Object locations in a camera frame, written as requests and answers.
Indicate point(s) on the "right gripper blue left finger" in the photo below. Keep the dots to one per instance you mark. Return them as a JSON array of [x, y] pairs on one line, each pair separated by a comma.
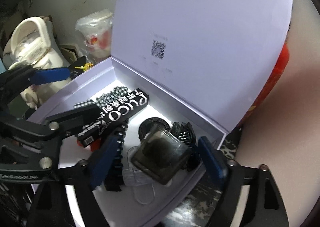
[[101, 160]]

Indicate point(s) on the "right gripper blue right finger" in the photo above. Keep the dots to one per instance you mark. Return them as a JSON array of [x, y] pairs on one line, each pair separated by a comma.
[[214, 161]]

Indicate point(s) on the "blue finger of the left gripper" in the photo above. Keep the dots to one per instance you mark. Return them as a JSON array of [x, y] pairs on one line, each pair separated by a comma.
[[50, 75], [73, 120]]

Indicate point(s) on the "black claw hair clip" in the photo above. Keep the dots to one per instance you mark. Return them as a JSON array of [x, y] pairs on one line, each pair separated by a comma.
[[114, 179]]

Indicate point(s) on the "black flower hair clip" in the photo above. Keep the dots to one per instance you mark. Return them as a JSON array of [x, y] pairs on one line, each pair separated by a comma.
[[185, 133]]

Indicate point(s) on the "black long PUCO box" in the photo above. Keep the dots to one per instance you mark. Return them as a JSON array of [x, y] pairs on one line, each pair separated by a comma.
[[114, 114]]

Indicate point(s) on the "clear plastic hair clip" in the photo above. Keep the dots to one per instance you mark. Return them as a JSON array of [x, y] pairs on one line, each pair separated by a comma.
[[141, 183]]

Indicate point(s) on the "black white checkered scrunchie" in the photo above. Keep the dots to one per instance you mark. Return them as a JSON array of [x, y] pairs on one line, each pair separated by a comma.
[[105, 99]]

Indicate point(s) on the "dark transparent square case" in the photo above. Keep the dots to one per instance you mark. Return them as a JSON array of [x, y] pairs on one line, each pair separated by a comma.
[[160, 155]]

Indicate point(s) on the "white Cinnamoroll water bottle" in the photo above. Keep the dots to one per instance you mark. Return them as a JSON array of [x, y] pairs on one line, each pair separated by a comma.
[[33, 48]]

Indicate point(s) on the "plastic wrapped jar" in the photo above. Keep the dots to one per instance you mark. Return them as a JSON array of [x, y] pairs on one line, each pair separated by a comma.
[[93, 35]]

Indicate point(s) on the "red container behind box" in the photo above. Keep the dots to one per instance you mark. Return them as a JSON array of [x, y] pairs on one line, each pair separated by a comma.
[[275, 75]]

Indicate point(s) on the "white open gift box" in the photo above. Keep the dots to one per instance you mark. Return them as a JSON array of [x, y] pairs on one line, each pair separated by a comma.
[[200, 61]]

